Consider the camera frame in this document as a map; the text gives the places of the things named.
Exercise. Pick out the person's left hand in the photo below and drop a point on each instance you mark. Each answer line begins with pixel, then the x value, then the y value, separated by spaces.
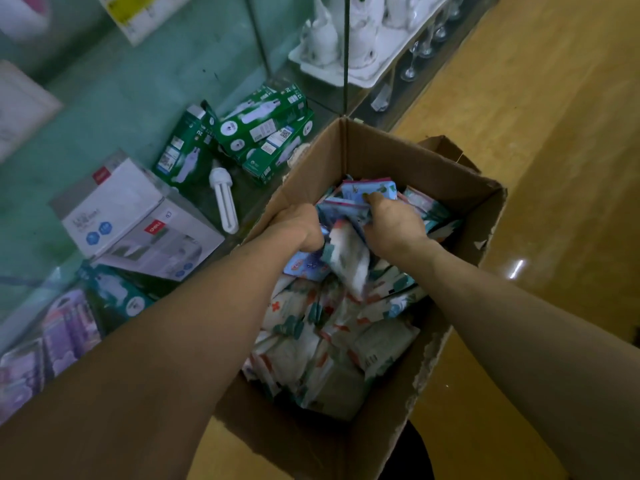
pixel 298 230

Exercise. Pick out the person's right hand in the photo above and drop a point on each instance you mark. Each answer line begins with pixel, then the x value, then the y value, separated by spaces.
pixel 400 233

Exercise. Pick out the pile of packets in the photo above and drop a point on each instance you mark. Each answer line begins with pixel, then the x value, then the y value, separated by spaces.
pixel 330 335

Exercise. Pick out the person's left forearm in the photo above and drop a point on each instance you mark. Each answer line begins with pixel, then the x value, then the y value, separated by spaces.
pixel 130 385

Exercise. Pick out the person's right forearm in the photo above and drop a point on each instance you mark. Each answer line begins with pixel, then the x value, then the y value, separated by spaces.
pixel 540 355

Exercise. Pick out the white printed box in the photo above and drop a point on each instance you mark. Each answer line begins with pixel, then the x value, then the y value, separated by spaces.
pixel 135 220

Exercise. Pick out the slim green white box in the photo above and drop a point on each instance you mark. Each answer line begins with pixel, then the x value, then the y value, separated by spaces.
pixel 120 292

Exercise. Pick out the person's black trousers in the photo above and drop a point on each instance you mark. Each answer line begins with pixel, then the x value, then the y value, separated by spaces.
pixel 405 455

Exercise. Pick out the white tube lamp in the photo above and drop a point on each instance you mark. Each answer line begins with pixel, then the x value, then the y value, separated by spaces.
pixel 224 198

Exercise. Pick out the green bulb boxes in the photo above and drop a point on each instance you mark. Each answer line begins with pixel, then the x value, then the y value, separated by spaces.
pixel 255 130

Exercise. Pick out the white ceramic tea set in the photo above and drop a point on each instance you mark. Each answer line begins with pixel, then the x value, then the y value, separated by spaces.
pixel 360 35

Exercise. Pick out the clear wrapped purple items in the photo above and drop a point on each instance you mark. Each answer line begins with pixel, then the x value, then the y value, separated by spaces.
pixel 50 345

